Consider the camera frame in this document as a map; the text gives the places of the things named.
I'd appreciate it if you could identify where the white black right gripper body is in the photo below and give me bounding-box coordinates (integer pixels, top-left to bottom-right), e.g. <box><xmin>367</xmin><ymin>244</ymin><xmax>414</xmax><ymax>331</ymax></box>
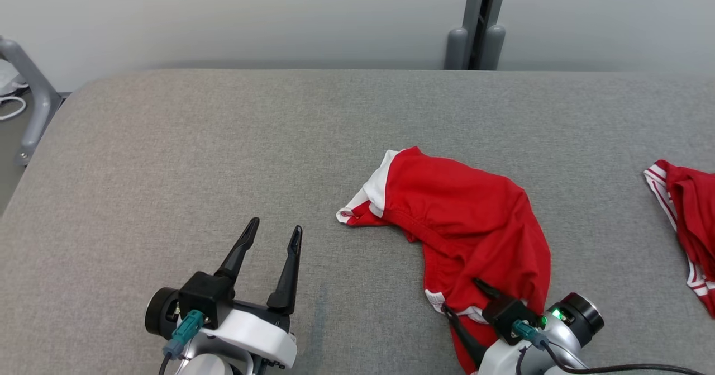
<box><xmin>475</xmin><ymin>292</ymin><xmax>606</xmax><ymax>375</ymax></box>

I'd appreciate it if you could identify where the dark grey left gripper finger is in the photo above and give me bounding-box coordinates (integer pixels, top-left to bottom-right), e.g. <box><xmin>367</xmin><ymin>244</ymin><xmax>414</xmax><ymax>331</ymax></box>
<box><xmin>214</xmin><ymin>217</ymin><xmax>261</xmax><ymax>282</ymax></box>
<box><xmin>266</xmin><ymin>225</ymin><xmax>303</xmax><ymax>315</ymax></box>

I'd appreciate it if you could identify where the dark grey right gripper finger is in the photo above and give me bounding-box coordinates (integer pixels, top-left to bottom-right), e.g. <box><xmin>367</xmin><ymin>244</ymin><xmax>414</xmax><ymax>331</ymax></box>
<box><xmin>441</xmin><ymin>305</ymin><xmax>488</xmax><ymax>368</ymax></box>
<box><xmin>473</xmin><ymin>277</ymin><xmax>504</xmax><ymax>303</ymax></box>

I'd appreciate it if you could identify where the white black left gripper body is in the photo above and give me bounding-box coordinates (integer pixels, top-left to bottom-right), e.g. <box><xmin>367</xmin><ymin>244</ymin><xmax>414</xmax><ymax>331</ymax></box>
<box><xmin>144</xmin><ymin>287</ymin><xmax>298</xmax><ymax>370</ymax></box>

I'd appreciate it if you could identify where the red garment with white trim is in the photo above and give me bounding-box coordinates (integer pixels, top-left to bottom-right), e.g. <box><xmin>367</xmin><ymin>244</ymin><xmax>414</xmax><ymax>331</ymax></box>
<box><xmin>336</xmin><ymin>146</ymin><xmax>552</xmax><ymax>374</ymax></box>

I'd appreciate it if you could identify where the red jersey with striped cuffs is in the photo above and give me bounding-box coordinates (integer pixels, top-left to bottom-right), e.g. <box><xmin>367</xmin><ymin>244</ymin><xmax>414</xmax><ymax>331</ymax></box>
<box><xmin>643</xmin><ymin>160</ymin><xmax>715</xmax><ymax>318</ymax></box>

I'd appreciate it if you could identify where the white object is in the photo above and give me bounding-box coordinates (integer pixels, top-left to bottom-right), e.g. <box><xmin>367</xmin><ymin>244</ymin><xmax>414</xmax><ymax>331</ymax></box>
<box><xmin>0</xmin><ymin>59</ymin><xmax>30</xmax><ymax>97</ymax></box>

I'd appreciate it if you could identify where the left cable with teal connector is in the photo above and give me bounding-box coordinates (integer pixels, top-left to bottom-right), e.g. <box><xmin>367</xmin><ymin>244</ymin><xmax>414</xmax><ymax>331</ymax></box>
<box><xmin>158</xmin><ymin>310</ymin><xmax>206</xmax><ymax>375</ymax></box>

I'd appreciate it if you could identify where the grey partition post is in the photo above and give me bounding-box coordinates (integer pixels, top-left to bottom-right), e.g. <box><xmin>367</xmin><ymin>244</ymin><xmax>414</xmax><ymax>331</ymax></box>
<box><xmin>444</xmin><ymin>0</ymin><xmax>510</xmax><ymax>71</ymax></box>

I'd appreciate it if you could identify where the grey tubular metal frame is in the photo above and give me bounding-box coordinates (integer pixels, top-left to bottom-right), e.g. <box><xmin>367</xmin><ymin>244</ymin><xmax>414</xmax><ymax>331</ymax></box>
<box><xmin>0</xmin><ymin>36</ymin><xmax>63</xmax><ymax>167</ymax></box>

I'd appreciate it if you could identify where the white cable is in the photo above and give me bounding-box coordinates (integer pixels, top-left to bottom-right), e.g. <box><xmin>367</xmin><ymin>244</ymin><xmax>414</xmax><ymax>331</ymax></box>
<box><xmin>0</xmin><ymin>96</ymin><xmax>27</xmax><ymax>122</ymax></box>

